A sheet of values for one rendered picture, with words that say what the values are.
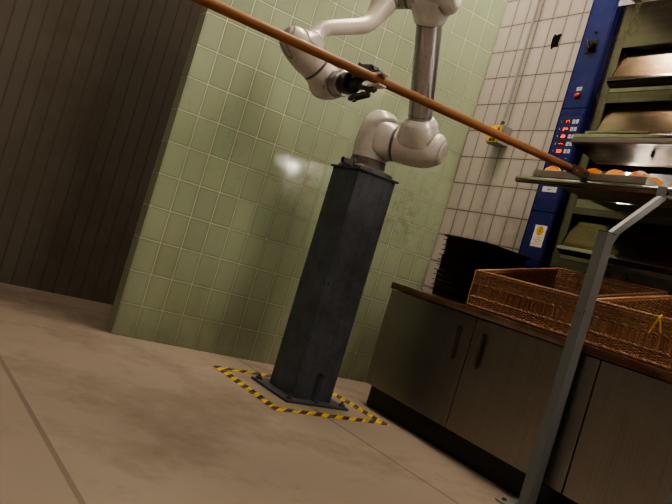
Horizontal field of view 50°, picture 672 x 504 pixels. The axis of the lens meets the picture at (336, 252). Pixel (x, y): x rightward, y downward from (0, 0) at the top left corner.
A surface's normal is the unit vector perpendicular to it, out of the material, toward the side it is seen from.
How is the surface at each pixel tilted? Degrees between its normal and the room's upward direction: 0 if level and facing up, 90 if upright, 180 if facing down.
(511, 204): 90
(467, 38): 90
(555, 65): 90
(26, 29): 90
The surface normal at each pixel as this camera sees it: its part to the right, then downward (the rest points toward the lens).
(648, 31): -0.83, -0.25
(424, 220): 0.49, 0.15
